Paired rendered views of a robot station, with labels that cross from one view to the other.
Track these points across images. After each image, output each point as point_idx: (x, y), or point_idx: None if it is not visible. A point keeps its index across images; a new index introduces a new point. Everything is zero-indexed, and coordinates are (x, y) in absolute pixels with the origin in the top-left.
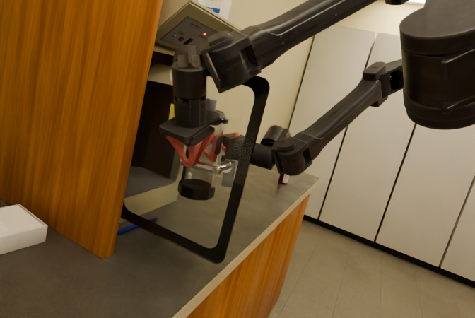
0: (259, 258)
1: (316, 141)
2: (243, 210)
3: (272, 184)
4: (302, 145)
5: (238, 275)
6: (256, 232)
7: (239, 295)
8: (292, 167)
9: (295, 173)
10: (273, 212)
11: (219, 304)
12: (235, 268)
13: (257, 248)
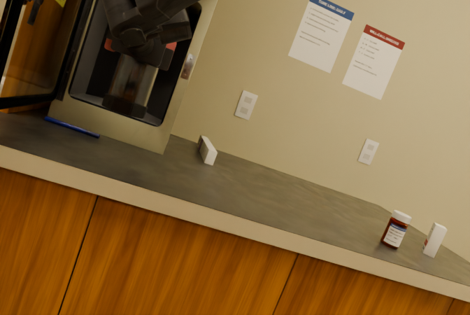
0: (218, 288)
1: None
2: (211, 190)
3: (356, 232)
4: None
5: (131, 253)
6: (161, 190)
7: (148, 306)
8: (107, 16)
9: (110, 26)
10: (257, 217)
11: (71, 255)
12: (115, 226)
13: (202, 254)
